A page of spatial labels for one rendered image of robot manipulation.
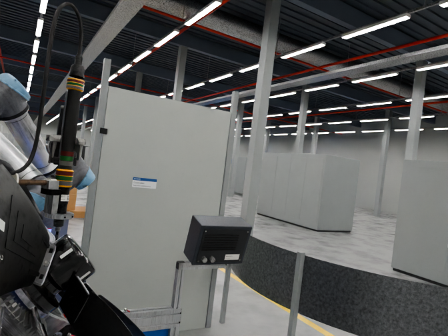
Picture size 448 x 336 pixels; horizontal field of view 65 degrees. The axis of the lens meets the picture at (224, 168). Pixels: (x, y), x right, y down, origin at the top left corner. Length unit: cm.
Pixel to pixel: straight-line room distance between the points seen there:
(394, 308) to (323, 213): 829
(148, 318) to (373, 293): 142
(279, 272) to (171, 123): 147
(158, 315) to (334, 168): 951
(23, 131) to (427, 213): 638
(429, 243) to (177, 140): 508
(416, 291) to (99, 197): 224
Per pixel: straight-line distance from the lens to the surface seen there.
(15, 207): 71
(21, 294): 91
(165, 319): 161
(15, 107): 144
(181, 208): 308
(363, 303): 247
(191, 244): 157
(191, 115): 308
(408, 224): 715
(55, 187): 99
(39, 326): 86
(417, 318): 250
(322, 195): 1050
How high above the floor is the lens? 147
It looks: level
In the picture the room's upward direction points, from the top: 7 degrees clockwise
